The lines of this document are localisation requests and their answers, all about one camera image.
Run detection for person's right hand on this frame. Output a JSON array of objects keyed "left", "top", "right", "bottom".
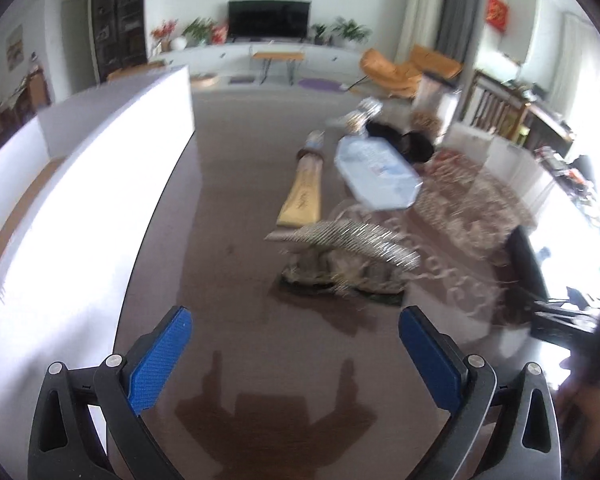
[{"left": 555, "top": 375, "right": 600, "bottom": 461}]

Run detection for black bag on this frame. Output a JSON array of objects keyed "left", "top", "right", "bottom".
[{"left": 572, "top": 155, "right": 596, "bottom": 181}]

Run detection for white sheer curtain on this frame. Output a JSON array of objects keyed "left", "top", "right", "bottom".
[{"left": 550, "top": 12, "right": 598, "bottom": 126}]

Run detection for orange lounge chair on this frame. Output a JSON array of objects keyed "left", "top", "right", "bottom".
[{"left": 350, "top": 44, "right": 463, "bottom": 100}]

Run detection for framed wall painting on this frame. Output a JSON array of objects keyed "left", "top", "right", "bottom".
[{"left": 6, "top": 26, "right": 25, "bottom": 71}]

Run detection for brown cardboard box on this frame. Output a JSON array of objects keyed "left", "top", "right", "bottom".
[{"left": 106, "top": 62, "right": 166, "bottom": 83}]

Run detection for green potted plant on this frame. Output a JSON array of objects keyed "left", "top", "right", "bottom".
[{"left": 182, "top": 17, "right": 216, "bottom": 47}]

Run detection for flat screen television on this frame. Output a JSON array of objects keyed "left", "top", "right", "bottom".
[{"left": 228, "top": 0, "right": 312, "bottom": 41}]

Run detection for wooden slatted bench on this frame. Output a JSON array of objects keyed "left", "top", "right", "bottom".
[{"left": 462, "top": 70, "right": 576, "bottom": 146}]

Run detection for pile of small clutter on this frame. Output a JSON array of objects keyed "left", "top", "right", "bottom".
[{"left": 535, "top": 145, "right": 600, "bottom": 221}]

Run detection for purple round mat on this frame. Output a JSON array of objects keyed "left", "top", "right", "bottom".
[{"left": 298, "top": 78, "right": 342, "bottom": 93}]

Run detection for white television cabinet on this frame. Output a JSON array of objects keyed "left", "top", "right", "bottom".
[{"left": 157, "top": 40, "right": 376, "bottom": 81}]

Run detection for cream tube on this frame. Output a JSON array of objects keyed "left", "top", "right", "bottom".
[{"left": 276, "top": 130, "right": 327, "bottom": 228}]

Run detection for wooden dining chair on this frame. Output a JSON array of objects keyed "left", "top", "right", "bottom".
[{"left": 25, "top": 67, "right": 51, "bottom": 111}]

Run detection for covered standing air conditioner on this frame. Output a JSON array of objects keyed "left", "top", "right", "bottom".
[{"left": 397, "top": 0, "right": 446, "bottom": 63}]

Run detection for black fuzzy earmuffs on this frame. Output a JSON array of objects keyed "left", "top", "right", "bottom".
[{"left": 365, "top": 120, "right": 436, "bottom": 165}]

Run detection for red flower plant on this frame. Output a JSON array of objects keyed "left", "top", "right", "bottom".
[{"left": 150, "top": 20, "right": 178, "bottom": 53}]

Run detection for clear plastic canister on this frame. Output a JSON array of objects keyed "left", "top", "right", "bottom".
[{"left": 412, "top": 71, "right": 463, "bottom": 133}]

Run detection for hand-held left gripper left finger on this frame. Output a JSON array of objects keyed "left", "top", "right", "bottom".
[{"left": 27, "top": 306, "right": 193, "bottom": 480}]

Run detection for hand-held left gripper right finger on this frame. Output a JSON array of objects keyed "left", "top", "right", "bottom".
[{"left": 398, "top": 305, "right": 563, "bottom": 480}]

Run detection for grey curtain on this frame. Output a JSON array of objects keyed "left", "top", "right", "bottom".
[{"left": 432, "top": 0, "right": 486, "bottom": 68}]

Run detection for red wall hanging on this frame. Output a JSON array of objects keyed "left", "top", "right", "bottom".
[{"left": 486, "top": 0, "right": 508, "bottom": 36}]

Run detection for white storage box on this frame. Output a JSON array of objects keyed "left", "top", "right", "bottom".
[{"left": 0, "top": 65, "right": 203, "bottom": 480}]

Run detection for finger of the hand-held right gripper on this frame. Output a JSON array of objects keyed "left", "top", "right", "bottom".
[{"left": 532, "top": 307, "right": 600, "bottom": 341}]

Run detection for wooden bench with metal legs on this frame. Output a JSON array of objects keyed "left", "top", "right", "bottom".
[{"left": 252, "top": 51, "right": 305, "bottom": 86}]

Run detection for wet wipes pack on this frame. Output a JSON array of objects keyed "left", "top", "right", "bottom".
[{"left": 334, "top": 136, "right": 423, "bottom": 211}]

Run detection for large leafy potted plant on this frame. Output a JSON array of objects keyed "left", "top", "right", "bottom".
[{"left": 330, "top": 17, "right": 372, "bottom": 50}]

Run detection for dark tall bookshelf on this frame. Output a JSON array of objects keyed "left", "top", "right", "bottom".
[{"left": 91, "top": 0, "right": 147, "bottom": 83}]

